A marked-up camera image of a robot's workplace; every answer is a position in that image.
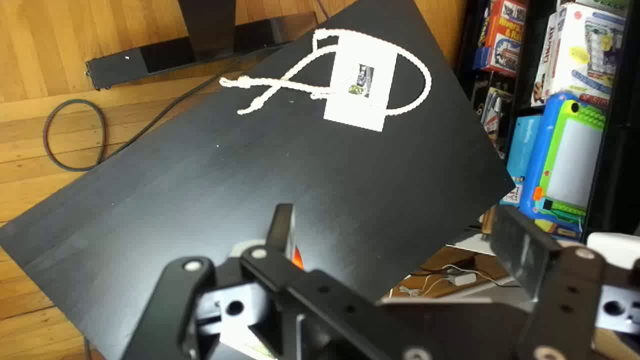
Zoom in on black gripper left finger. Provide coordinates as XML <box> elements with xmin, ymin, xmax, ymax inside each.
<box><xmin>122</xmin><ymin>205</ymin><xmax>375</xmax><ymax>360</ymax></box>

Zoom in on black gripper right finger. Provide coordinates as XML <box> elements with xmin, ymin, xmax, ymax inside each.
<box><xmin>489</xmin><ymin>205</ymin><xmax>640</xmax><ymax>360</ymax></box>

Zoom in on orange plastic cup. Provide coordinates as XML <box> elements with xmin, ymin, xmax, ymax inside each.
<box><xmin>291</xmin><ymin>247</ymin><xmax>304</xmax><ymax>271</ymax></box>

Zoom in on green blue drawing toy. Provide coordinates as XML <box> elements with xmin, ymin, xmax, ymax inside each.
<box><xmin>519</xmin><ymin>93</ymin><xmax>606</xmax><ymax>235</ymax></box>

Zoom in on stacked game boxes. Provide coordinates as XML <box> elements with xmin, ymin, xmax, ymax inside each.
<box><xmin>474</xmin><ymin>0</ymin><xmax>632</xmax><ymax>138</ymax></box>

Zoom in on white paper card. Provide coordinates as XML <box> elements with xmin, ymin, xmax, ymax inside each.
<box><xmin>324</xmin><ymin>33</ymin><xmax>399</xmax><ymax>133</ymax></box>

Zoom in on black floor cable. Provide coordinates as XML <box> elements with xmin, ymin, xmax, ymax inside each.
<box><xmin>43</xmin><ymin>70</ymin><xmax>222</xmax><ymax>174</ymax></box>

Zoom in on white rope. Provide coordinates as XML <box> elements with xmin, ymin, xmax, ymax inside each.
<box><xmin>219</xmin><ymin>26</ymin><xmax>434</xmax><ymax>119</ymax></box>

